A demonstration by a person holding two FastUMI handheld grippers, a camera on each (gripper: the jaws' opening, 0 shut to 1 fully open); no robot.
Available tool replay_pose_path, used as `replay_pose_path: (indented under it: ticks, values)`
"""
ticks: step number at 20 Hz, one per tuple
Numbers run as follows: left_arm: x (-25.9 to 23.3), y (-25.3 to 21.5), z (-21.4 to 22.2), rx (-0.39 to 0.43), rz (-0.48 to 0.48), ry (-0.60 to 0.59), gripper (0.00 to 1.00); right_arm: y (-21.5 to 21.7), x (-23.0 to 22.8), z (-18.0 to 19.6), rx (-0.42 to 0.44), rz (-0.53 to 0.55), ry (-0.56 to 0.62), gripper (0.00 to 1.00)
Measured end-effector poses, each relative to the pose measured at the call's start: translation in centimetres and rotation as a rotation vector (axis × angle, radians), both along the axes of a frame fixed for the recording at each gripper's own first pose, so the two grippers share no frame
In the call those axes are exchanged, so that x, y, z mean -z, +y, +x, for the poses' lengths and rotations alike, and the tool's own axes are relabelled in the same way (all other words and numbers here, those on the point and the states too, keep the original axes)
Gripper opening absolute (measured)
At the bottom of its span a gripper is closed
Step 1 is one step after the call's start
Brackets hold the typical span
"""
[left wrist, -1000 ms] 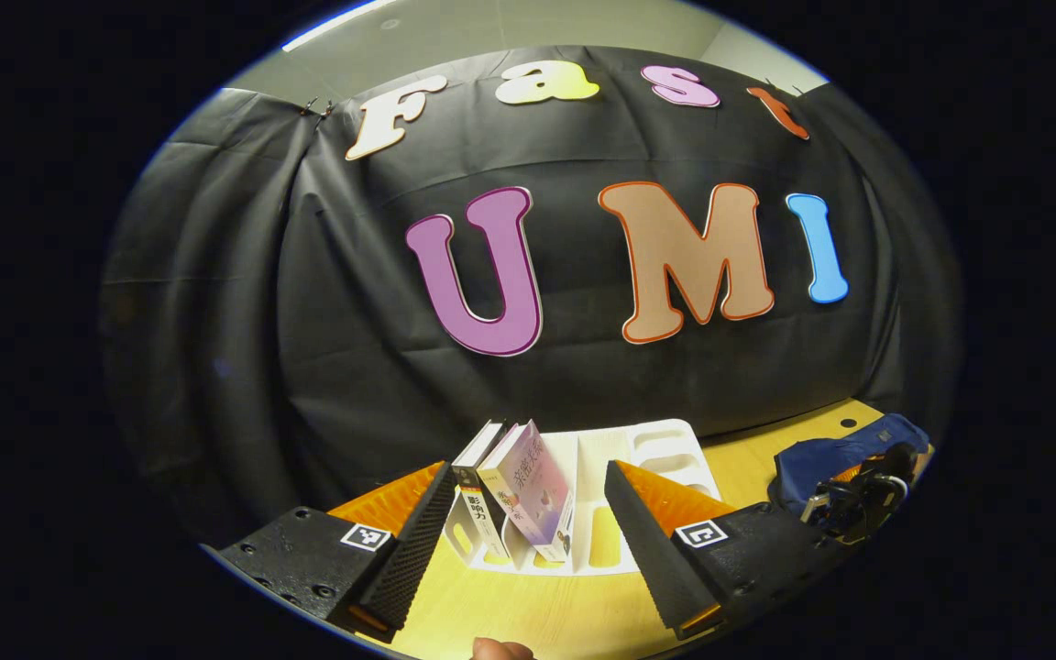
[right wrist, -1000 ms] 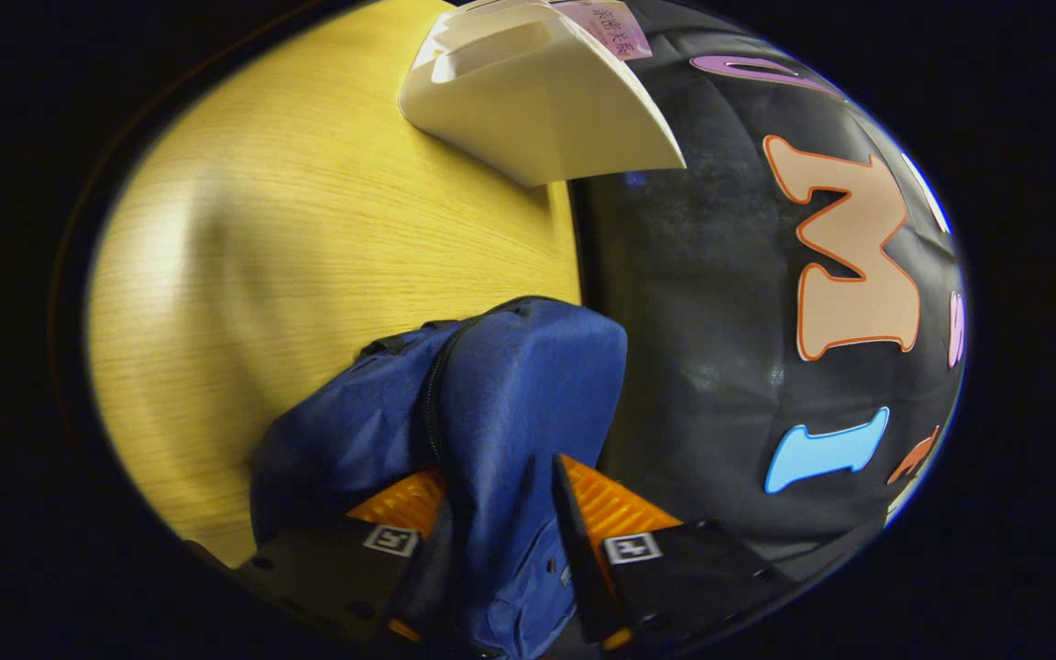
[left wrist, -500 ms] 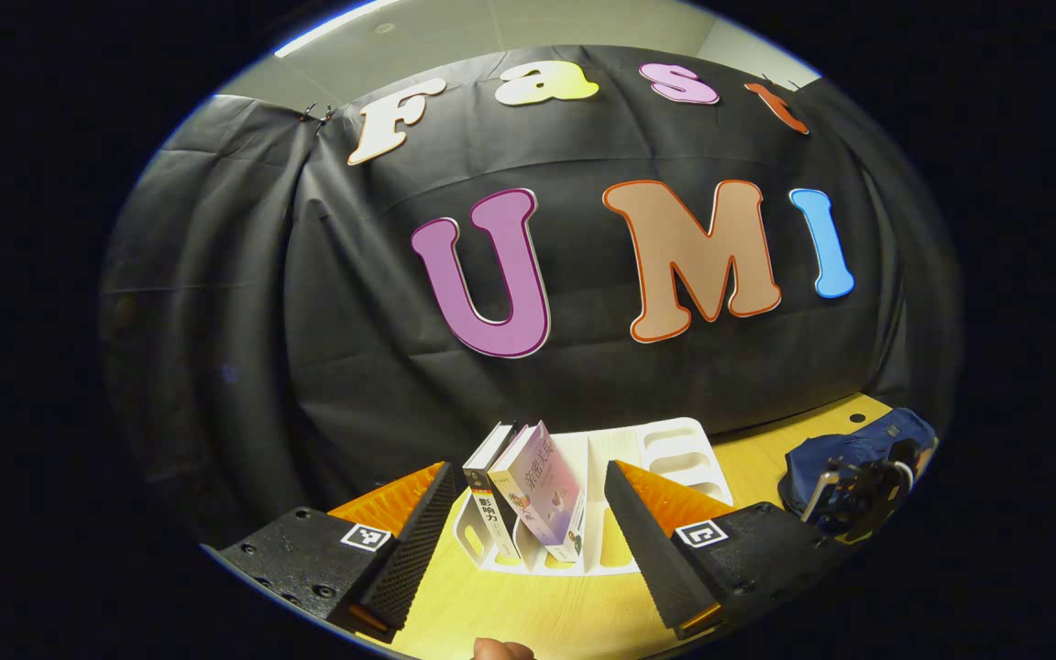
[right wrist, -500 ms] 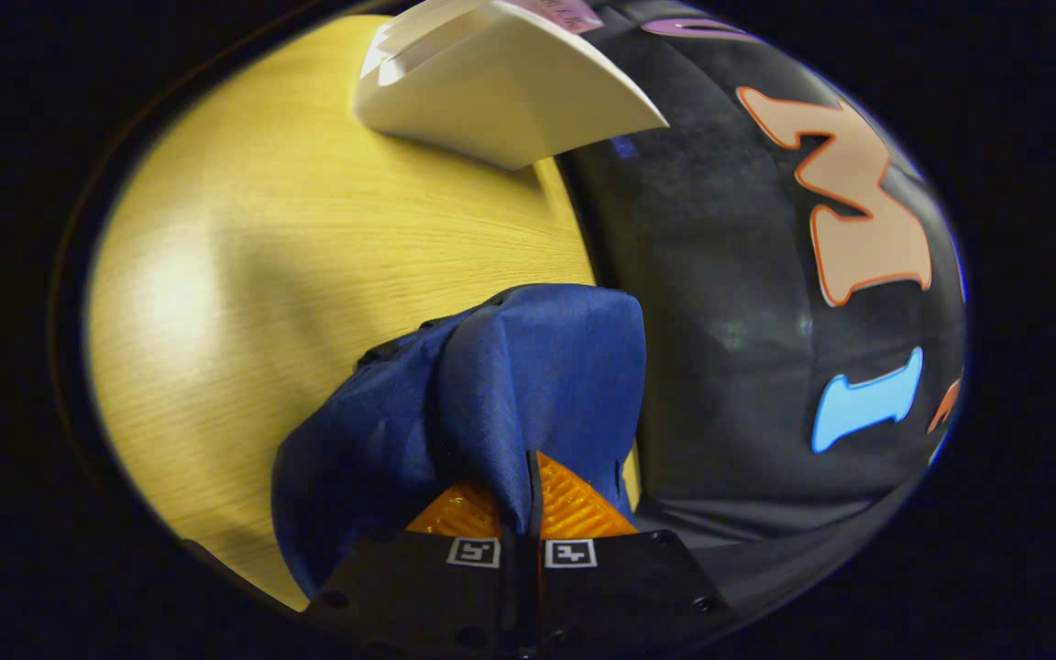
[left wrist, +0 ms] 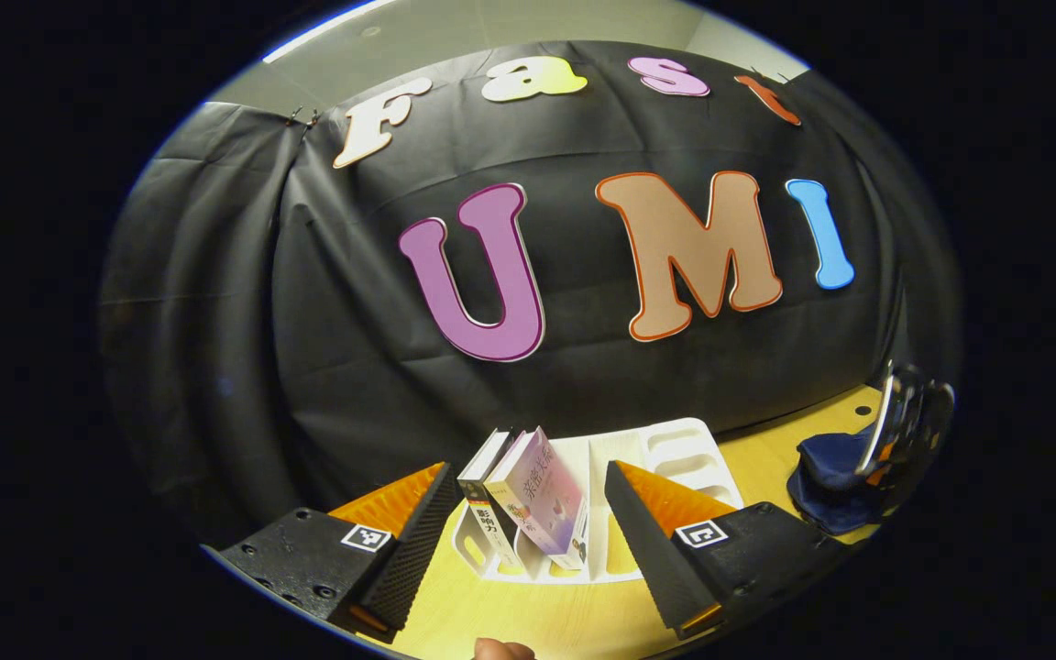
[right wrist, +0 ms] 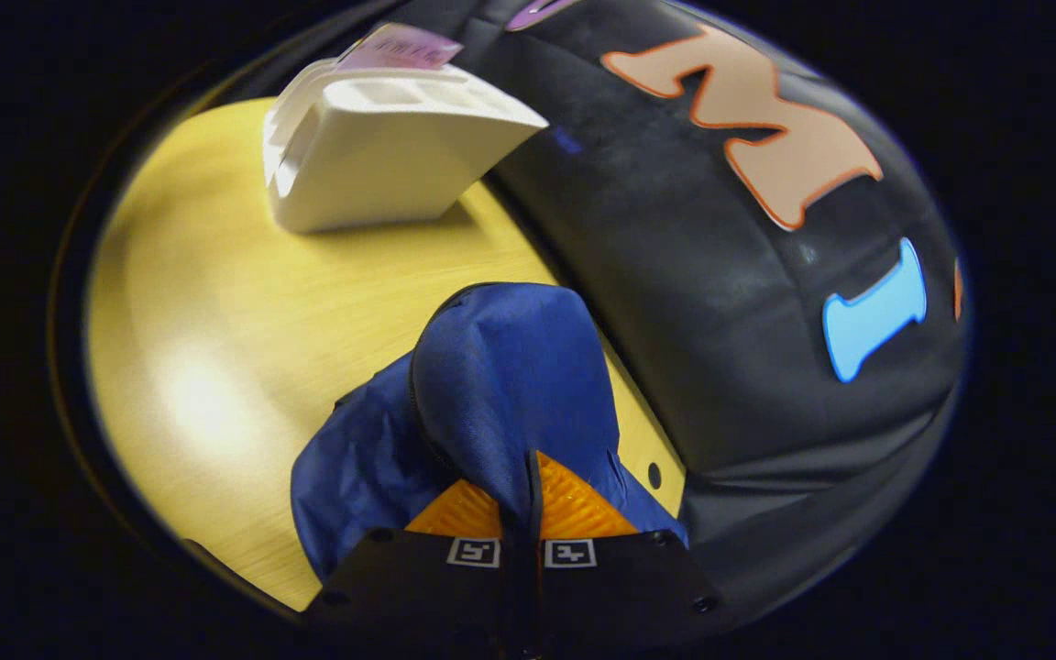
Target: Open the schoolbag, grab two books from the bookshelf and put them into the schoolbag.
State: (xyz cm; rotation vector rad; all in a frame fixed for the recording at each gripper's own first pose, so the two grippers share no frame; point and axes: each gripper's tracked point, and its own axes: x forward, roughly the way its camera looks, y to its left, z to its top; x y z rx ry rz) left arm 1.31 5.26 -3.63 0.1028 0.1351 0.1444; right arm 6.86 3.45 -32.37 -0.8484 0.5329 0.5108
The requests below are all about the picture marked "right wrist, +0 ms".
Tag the black backdrop cloth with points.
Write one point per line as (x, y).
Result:
(675, 321)

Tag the pink book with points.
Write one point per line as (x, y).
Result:
(400, 48)

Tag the blue schoolbag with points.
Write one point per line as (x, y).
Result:
(500, 385)

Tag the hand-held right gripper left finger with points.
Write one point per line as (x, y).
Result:
(418, 587)

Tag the white bookshelf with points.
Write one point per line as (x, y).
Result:
(381, 156)

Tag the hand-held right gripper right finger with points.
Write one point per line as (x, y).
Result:
(620, 587)

